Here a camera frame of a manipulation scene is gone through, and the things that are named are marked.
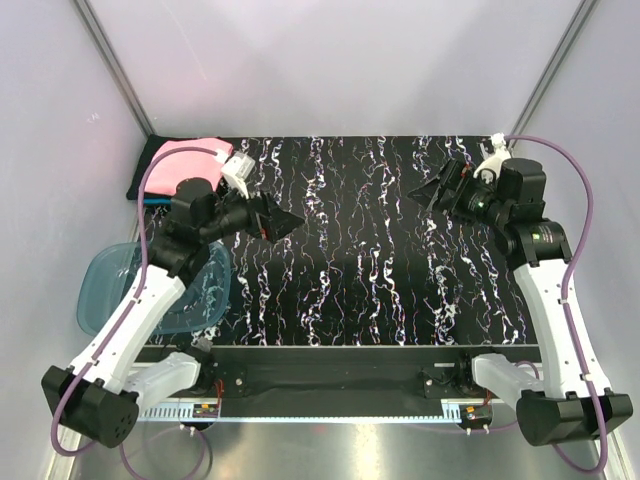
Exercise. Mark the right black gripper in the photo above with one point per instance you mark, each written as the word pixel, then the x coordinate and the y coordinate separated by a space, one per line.
pixel 461 181

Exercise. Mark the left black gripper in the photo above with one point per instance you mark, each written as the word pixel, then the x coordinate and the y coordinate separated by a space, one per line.
pixel 266 218

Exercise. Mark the pink t shirt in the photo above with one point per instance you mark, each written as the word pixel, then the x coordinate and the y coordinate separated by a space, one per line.
pixel 211 165

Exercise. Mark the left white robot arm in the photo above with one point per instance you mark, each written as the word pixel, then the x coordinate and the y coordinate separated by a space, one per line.
pixel 170 264

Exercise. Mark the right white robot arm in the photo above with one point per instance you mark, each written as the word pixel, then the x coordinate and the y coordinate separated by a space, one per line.
pixel 574 399

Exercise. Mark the folded blue t shirt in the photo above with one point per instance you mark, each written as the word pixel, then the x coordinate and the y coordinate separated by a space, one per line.
pixel 156 201

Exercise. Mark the folded black t shirt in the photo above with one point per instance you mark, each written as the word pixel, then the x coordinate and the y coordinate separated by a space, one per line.
pixel 145 165

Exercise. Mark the blue plastic bin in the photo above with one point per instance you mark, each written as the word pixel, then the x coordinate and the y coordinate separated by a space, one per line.
pixel 112 272

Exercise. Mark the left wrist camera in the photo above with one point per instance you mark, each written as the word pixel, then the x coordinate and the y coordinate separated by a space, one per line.
pixel 236 170

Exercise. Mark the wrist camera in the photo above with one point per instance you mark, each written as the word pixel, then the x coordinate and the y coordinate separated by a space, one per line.
pixel 236 170
pixel 492 155

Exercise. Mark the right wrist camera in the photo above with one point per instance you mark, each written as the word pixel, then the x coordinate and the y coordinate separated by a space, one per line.
pixel 492 155

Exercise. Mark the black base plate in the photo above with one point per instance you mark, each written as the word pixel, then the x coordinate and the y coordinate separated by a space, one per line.
pixel 248 371

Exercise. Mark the aluminium frame rail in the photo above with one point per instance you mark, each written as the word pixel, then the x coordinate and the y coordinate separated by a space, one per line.
pixel 320 410

